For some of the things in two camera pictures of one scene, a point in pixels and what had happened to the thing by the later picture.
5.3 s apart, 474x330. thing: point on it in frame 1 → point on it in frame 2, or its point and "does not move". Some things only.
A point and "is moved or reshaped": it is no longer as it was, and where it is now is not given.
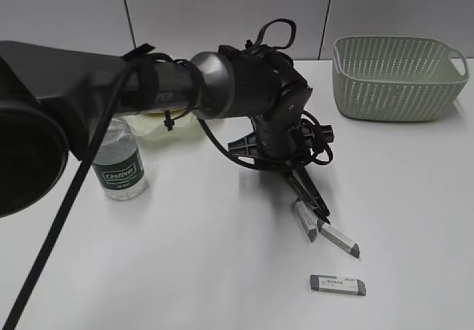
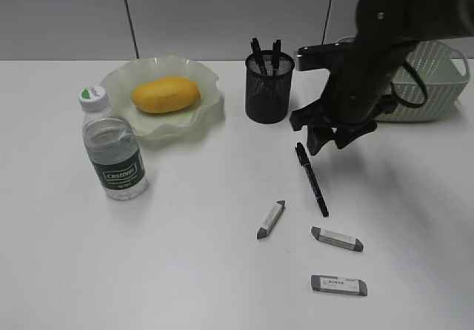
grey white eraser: x=336 y=284 does not move
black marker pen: x=312 y=193 → x=276 y=55
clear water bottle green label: x=118 y=163 does not move
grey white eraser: x=308 y=221 → x=270 y=219
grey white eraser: x=337 y=238 is moved or reshaped
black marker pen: x=304 y=183 is moved or reshaped
